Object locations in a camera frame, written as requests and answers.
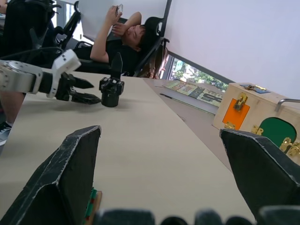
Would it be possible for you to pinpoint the seated person right hand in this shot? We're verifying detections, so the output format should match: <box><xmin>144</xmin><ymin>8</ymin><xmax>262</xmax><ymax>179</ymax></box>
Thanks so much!
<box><xmin>112</xmin><ymin>22</ymin><xmax>130</xmax><ymax>36</ymax></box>

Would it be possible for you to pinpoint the bystander bare leg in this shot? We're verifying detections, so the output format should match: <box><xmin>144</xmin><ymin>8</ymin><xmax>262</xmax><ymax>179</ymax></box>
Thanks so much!
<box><xmin>0</xmin><ymin>91</ymin><xmax>26</xmax><ymax>128</ymax></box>

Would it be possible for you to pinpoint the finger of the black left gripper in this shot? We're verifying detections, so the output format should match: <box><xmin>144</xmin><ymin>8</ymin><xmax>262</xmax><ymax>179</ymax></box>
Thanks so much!
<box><xmin>67</xmin><ymin>74</ymin><xmax>95</xmax><ymax>90</ymax></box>
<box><xmin>71</xmin><ymin>92</ymin><xmax>103</xmax><ymax>105</ymax></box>

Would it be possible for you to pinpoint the green and wooden block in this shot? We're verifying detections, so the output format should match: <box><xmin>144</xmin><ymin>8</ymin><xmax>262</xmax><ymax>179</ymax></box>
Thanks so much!
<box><xmin>83</xmin><ymin>187</ymin><xmax>103</xmax><ymax>222</ymax></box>

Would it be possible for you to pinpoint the brass door latch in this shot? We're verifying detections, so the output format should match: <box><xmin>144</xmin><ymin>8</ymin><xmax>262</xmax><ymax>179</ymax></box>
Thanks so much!
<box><xmin>280</xmin><ymin>137</ymin><xmax>300</xmax><ymax>157</ymax></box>

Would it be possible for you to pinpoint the orange box door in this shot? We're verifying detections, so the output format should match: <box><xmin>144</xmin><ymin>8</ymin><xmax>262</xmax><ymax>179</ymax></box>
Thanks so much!
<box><xmin>221</xmin><ymin>98</ymin><xmax>251</xmax><ymax>130</ymax></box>

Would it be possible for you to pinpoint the seated person left hand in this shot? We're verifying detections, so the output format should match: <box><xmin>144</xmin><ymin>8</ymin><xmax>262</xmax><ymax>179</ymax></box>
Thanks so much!
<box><xmin>105</xmin><ymin>5</ymin><xmax>122</xmax><ymax>22</ymax></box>

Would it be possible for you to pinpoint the green arched box door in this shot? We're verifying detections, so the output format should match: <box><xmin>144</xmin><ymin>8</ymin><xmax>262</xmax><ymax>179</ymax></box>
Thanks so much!
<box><xmin>259</xmin><ymin>117</ymin><xmax>297</xmax><ymax>148</ymax></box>

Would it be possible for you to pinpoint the black mesh office chair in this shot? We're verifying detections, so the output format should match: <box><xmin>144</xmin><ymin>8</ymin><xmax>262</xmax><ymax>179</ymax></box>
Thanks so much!
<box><xmin>0</xmin><ymin>0</ymin><xmax>63</xmax><ymax>58</ymax></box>

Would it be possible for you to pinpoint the black and white sneaker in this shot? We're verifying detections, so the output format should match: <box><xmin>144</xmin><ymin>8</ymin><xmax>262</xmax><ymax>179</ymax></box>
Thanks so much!
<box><xmin>0</xmin><ymin>121</ymin><xmax>12</xmax><ymax>146</ymax></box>

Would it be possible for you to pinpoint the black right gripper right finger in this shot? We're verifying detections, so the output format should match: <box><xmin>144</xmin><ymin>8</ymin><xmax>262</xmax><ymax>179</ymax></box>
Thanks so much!
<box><xmin>219</xmin><ymin>128</ymin><xmax>300</xmax><ymax>221</ymax></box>

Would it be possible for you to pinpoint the thin black rod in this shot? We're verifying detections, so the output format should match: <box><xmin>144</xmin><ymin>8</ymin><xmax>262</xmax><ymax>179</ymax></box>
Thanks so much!
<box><xmin>159</xmin><ymin>93</ymin><xmax>216</xmax><ymax>116</ymax></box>

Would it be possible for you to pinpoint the brown bag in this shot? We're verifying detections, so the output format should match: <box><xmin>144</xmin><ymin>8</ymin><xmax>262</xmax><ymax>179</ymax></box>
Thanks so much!
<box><xmin>144</xmin><ymin>46</ymin><xmax>170</xmax><ymax>80</ymax></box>

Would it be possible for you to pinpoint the grey metal box handle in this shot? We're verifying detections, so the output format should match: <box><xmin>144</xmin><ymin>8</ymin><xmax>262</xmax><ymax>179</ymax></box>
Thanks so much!
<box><xmin>274</xmin><ymin>98</ymin><xmax>300</xmax><ymax>112</ymax></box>

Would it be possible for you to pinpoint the window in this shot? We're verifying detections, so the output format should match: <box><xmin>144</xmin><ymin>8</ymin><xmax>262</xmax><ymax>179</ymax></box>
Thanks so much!
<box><xmin>167</xmin><ymin>56</ymin><xmax>230</xmax><ymax>89</ymax></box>

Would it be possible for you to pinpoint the black loose gripper body part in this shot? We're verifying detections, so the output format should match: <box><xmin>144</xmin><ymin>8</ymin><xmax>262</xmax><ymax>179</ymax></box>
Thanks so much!
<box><xmin>98</xmin><ymin>76</ymin><xmax>125</xmax><ymax>108</ymax></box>

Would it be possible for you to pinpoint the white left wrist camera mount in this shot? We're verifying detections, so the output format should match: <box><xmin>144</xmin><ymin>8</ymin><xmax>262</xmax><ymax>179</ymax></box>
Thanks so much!
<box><xmin>46</xmin><ymin>49</ymin><xmax>82</xmax><ymax>98</ymax></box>

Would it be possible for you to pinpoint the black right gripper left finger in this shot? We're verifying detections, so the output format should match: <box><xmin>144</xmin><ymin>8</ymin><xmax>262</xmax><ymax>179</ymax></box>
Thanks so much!
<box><xmin>0</xmin><ymin>125</ymin><xmax>102</xmax><ymax>225</ymax></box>

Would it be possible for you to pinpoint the wooden lock box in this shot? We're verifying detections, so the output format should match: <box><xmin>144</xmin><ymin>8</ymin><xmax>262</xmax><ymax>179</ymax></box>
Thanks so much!
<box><xmin>212</xmin><ymin>82</ymin><xmax>300</xmax><ymax>157</ymax></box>

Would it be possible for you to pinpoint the brass padlock hasp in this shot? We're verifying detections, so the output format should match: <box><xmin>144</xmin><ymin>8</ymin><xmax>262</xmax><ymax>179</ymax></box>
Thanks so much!
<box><xmin>233</xmin><ymin>93</ymin><xmax>248</xmax><ymax>111</ymax></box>

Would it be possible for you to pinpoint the seated person in black shirt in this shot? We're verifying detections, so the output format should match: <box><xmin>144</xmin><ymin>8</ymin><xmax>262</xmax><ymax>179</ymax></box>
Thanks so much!
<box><xmin>90</xmin><ymin>17</ymin><xmax>162</xmax><ymax>73</ymax></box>

